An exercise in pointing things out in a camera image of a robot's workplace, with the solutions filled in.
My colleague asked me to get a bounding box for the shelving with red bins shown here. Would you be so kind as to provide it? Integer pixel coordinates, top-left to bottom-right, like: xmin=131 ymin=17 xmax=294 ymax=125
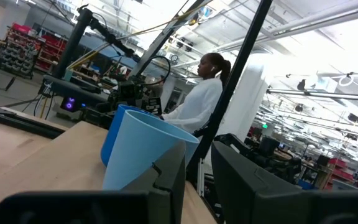
xmin=1 ymin=22 xmax=69 ymax=79

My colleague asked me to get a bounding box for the light blue cup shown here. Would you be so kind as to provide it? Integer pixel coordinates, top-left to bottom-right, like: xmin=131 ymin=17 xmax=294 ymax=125
xmin=102 ymin=109 xmax=200 ymax=191

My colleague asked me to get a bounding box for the yellow cable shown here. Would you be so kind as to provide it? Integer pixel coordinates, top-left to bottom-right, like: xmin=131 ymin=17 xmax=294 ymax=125
xmin=67 ymin=0 xmax=213 ymax=71

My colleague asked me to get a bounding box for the black table edge rail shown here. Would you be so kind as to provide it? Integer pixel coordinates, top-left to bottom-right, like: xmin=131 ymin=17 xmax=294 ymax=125
xmin=0 ymin=108 xmax=67 ymax=140

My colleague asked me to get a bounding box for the person in white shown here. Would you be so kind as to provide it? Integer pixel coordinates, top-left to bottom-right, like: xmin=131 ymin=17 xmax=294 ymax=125
xmin=161 ymin=52 xmax=232 ymax=134

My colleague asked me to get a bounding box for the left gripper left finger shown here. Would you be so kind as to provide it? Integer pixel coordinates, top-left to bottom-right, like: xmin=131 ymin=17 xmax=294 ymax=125
xmin=0 ymin=140 xmax=186 ymax=224

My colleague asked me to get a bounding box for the white building column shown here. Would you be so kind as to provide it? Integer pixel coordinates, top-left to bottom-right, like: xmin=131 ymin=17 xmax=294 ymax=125
xmin=221 ymin=60 xmax=272 ymax=142

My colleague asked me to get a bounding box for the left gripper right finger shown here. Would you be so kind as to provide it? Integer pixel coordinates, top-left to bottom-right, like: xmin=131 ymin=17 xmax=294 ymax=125
xmin=211 ymin=140 xmax=358 ymax=224

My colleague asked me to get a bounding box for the grey metal frame post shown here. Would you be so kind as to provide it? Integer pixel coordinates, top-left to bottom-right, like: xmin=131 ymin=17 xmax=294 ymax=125
xmin=129 ymin=0 xmax=213 ymax=78

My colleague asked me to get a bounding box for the dark blue mug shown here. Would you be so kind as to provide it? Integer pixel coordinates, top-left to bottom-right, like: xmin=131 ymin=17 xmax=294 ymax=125
xmin=100 ymin=104 xmax=155 ymax=167

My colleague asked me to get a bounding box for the long ceiling light bar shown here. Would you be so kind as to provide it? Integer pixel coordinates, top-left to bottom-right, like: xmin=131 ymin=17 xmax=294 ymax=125
xmin=265 ymin=88 xmax=358 ymax=103

